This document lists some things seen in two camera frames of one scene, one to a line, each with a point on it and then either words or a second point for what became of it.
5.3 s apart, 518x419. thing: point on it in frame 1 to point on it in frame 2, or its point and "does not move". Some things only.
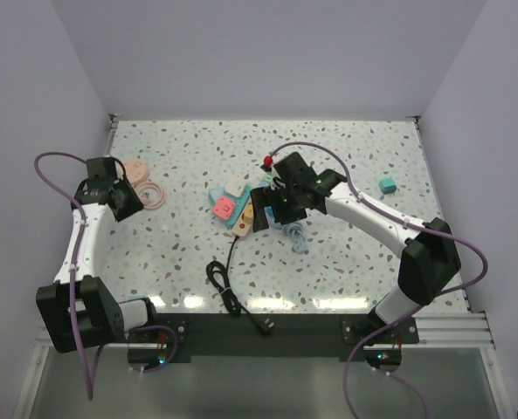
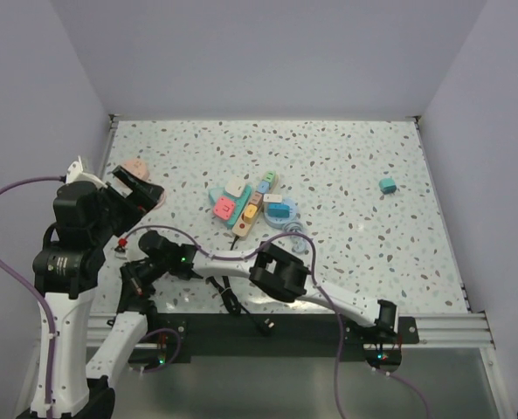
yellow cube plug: [248, 216] does not move
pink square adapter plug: [224, 208] does not move
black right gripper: [265, 196] to [134, 284]
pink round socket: [137, 170] does not move
